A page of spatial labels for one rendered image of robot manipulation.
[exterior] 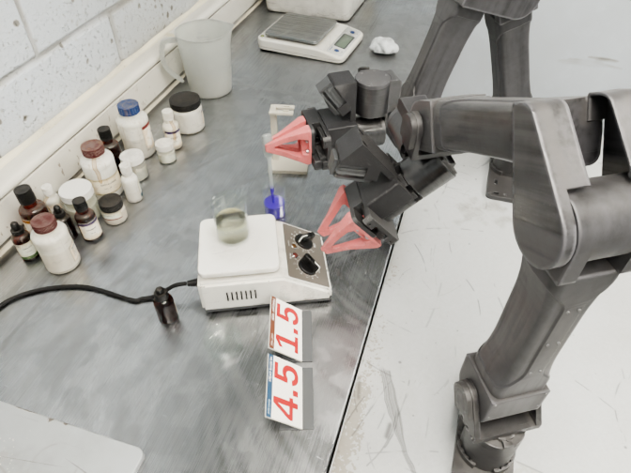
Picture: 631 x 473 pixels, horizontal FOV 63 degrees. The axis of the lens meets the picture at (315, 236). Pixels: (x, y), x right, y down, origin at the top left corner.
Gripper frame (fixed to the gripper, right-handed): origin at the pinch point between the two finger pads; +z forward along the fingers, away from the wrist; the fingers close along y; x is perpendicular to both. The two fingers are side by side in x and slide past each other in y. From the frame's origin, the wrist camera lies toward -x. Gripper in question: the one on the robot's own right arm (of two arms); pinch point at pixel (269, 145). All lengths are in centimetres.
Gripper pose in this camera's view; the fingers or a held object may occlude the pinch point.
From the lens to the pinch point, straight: 88.0
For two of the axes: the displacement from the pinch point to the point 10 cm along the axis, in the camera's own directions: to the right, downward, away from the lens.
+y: 2.7, 6.7, -6.9
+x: 0.1, 7.1, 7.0
